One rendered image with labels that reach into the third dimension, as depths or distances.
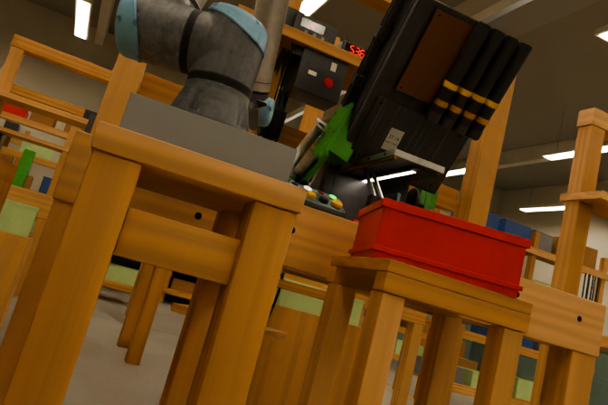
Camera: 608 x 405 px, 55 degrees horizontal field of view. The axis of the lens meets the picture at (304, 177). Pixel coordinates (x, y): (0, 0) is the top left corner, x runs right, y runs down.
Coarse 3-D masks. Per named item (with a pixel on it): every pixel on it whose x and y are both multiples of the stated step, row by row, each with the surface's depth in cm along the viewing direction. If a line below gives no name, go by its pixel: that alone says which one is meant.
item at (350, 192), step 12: (324, 168) 185; (336, 168) 184; (324, 180) 183; (336, 180) 184; (348, 180) 185; (324, 192) 182; (336, 192) 183; (348, 192) 185; (360, 192) 186; (384, 192) 189; (396, 192) 191; (348, 204) 184; (360, 204) 186; (348, 216) 184
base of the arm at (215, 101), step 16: (192, 80) 98; (208, 80) 97; (224, 80) 97; (176, 96) 99; (192, 96) 97; (208, 96) 96; (224, 96) 97; (240, 96) 99; (192, 112) 94; (208, 112) 94; (224, 112) 96; (240, 112) 98; (240, 128) 97
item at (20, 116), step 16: (16, 112) 768; (32, 112) 778; (48, 128) 772; (64, 128) 792; (32, 144) 771; (48, 160) 773; (32, 176) 770; (112, 272) 796; (128, 272) 804; (128, 288) 793
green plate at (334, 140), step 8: (352, 104) 169; (336, 112) 178; (344, 112) 170; (336, 120) 173; (344, 120) 168; (328, 128) 174; (336, 128) 167; (344, 128) 169; (328, 136) 169; (336, 136) 167; (344, 136) 169; (320, 144) 172; (328, 144) 165; (336, 144) 168; (344, 144) 169; (328, 152) 168; (336, 152) 167; (344, 152) 168; (352, 152) 169; (328, 160) 174; (336, 160) 171; (344, 160) 168
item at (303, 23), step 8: (296, 16) 197; (304, 16) 198; (296, 24) 197; (304, 24) 198; (312, 24) 199; (320, 24) 200; (304, 32) 197; (312, 32) 199; (320, 32) 200; (328, 32) 201; (336, 32) 202; (328, 40) 201
